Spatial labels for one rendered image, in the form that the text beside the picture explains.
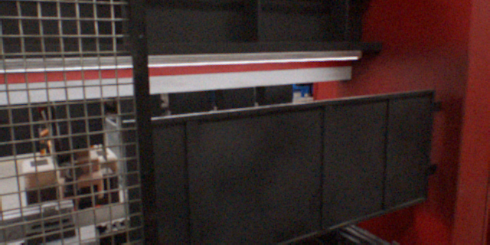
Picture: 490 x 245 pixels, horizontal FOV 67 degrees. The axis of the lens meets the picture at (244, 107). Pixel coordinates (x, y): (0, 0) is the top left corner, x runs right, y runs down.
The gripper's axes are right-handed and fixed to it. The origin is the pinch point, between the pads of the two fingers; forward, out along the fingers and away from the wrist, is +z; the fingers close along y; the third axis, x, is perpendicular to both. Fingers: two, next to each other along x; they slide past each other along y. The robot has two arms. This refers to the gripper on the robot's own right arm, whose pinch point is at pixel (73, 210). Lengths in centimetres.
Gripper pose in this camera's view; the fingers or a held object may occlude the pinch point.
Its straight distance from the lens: 185.8
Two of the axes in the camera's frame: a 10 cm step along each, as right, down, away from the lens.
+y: 4.0, -1.2, -9.1
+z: 1.2, 9.9, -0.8
